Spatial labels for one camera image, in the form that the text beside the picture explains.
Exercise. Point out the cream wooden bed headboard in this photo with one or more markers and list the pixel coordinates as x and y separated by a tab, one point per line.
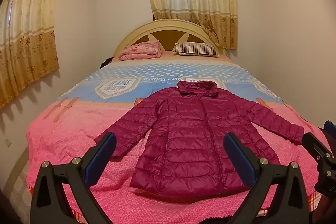
168	39

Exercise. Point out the striped pillow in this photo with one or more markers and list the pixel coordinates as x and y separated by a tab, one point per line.
195	49

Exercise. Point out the folded pink floral quilt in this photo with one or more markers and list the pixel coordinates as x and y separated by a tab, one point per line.
141	50

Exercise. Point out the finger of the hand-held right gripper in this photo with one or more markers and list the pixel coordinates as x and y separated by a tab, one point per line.
315	144
330	126

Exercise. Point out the magenta puffer jacket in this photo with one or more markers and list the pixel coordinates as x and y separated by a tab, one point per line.
189	134

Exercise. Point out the long yellow floral curtain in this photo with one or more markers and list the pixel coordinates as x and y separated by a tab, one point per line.
29	43

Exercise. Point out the blue and pink printed bedspread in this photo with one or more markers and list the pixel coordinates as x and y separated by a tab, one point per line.
78	119

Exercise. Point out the white wall socket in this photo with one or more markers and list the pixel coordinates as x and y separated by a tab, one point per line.
8	142

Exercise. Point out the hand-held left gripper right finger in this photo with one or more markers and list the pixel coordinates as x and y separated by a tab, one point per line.
240	158

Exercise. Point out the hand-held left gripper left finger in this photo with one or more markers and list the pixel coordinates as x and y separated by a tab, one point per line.
101	153

